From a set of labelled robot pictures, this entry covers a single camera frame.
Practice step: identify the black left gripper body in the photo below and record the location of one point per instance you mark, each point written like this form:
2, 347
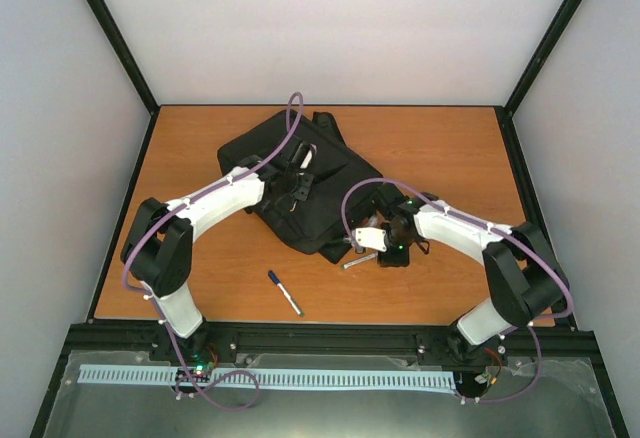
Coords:
298, 192

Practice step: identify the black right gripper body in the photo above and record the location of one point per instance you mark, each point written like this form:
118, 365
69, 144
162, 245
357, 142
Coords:
403, 256

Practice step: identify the white pen green tip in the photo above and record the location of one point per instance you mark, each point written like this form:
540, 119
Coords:
358, 261

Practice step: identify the black student backpack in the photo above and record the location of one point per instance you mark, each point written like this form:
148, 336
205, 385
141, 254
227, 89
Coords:
315, 225

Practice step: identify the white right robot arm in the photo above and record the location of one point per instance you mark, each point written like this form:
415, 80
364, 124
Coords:
523, 275

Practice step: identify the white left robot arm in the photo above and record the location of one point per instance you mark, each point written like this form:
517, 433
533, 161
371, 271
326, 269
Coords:
157, 254

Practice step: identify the blue capped pen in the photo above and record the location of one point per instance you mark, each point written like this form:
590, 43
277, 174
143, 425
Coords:
276, 281

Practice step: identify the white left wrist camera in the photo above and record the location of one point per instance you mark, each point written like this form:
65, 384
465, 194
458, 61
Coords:
306, 153

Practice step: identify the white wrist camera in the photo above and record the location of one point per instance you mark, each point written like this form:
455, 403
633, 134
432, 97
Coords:
306, 153
369, 238

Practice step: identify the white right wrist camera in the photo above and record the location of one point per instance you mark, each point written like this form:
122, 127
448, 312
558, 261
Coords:
369, 238

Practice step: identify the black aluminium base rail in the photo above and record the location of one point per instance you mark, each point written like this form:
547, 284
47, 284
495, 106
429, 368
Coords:
229, 343

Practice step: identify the light blue cable duct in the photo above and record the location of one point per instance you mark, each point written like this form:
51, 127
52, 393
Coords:
271, 379

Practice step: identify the black frame post left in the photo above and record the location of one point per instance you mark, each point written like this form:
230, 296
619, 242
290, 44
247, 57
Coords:
112, 32

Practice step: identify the black frame post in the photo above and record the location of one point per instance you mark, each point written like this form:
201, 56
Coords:
555, 30
112, 32

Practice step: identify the black frame post right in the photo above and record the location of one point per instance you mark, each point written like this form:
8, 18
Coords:
555, 30

